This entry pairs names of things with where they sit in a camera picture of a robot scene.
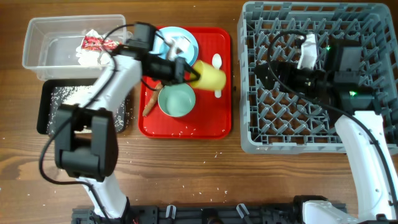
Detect black plastic tray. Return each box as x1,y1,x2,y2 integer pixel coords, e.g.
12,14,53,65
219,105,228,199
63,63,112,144
36,77,131,136

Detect brown carrot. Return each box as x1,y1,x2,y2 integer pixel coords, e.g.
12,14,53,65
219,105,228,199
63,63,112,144
142,83,163,116

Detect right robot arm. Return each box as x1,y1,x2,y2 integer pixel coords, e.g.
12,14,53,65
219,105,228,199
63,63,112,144
254,40,397,223

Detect white napkin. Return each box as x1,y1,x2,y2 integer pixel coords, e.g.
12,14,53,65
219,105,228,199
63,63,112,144
76,29,111,66

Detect yellow plastic cup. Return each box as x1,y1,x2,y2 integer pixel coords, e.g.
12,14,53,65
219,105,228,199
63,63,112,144
190,60,226,91

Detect white plastic spoon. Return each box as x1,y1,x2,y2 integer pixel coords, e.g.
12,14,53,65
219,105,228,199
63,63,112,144
212,54,222,98

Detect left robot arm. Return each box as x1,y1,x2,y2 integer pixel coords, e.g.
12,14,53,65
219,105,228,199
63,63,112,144
51,22,201,223

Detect red serving tray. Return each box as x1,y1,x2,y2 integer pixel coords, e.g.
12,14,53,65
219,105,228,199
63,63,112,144
137,27,232,139

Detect mint green bowl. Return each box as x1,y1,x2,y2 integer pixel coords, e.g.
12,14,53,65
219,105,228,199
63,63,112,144
158,83,196,118

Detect grey dishwasher rack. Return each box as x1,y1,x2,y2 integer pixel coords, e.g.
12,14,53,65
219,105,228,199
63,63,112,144
237,1,397,154

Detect spilled white rice pile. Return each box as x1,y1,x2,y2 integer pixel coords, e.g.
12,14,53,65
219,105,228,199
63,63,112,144
45,86,126,134

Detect clear plastic bin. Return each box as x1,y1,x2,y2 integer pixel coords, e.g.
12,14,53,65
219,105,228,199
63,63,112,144
22,14,126,80

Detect large white plate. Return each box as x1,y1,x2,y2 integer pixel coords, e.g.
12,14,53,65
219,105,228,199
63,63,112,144
150,27,198,65

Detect red snack wrapper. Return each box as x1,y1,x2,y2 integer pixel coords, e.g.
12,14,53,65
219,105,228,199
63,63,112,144
81,36,120,51

